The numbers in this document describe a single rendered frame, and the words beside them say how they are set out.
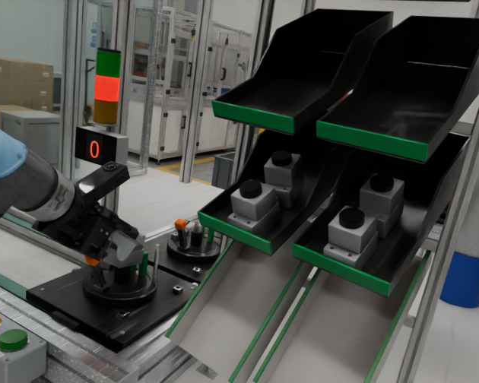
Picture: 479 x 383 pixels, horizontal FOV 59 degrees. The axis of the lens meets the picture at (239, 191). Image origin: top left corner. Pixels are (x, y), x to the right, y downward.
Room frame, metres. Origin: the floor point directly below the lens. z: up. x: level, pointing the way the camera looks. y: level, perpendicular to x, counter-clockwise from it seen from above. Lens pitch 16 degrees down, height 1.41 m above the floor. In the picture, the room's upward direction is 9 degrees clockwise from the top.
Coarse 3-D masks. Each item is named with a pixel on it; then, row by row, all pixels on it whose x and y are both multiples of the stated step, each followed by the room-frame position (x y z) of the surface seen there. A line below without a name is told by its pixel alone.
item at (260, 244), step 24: (264, 144) 0.69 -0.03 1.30; (288, 144) 0.75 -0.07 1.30; (312, 144) 0.77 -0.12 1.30; (336, 144) 0.74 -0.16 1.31; (312, 168) 0.70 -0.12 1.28; (336, 168) 0.63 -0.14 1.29; (312, 192) 0.58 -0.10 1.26; (216, 216) 0.60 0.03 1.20; (288, 216) 0.58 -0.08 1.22; (240, 240) 0.54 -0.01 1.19; (264, 240) 0.51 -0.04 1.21
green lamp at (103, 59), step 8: (104, 56) 0.90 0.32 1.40; (112, 56) 0.91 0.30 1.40; (120, 56) 0.93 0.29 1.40; (96, 64) 0.92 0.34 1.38; (104, 64) 0.90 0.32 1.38; (112, 64) 0.91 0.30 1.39; (120, 64) 0.93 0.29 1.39; (96, 72) 0.91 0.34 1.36; (104, 72) 0.90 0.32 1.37; (112, 72) 0.91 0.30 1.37
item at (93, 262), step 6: (90, 258) 0.66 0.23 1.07; (102, 258) 0.68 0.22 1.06; (90, 264) 0.66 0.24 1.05; (96, 264) 0.66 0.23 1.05; (96, 270) 0.67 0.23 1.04; (102, 270) 0.68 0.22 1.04; (96, 276) 0.68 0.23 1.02; (102, 276) 0.68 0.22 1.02; (96, 282) 0.69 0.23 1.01; (102, 282) 0.68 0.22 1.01
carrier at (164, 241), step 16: (192, 224) 1.10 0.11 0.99; (160, 240) 1.00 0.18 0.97; (176, 240) 0.97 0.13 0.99; (192, 240) 0.95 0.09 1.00; (208, 240) 1.00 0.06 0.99; (160, 256) 0.91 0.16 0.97; (176, 256) 0.91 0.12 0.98; (192, 256) 0.90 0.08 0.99; (208, 256) 0.91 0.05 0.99; (176, 272) 0.84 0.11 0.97
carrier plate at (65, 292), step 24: (48, 288) 0.70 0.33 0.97; (72, 288) 0.71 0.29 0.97; (168, 288) 0.77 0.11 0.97; (192, 288) 0.78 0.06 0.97; (72, 312) 0.64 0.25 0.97; (96, 312) 0.65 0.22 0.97; (144, 312) 0.67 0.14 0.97; (168, 312) 0.68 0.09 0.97; (96, 336) 0.60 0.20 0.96; (120, 336) 0.60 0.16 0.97
